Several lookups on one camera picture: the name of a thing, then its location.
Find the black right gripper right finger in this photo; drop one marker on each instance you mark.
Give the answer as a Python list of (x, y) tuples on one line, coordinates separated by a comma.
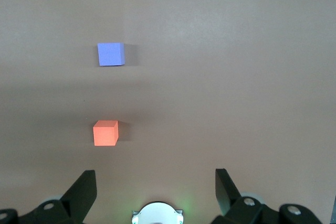
[(231, 200)]

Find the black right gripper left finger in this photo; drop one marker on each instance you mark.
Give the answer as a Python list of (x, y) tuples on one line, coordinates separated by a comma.
[(76, 197)]

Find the orange foam block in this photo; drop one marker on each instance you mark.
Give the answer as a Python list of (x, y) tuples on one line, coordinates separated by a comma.
[(105, 134)]

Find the purple foam block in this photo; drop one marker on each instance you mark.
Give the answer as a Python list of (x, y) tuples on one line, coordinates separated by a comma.
[(110, 54)]

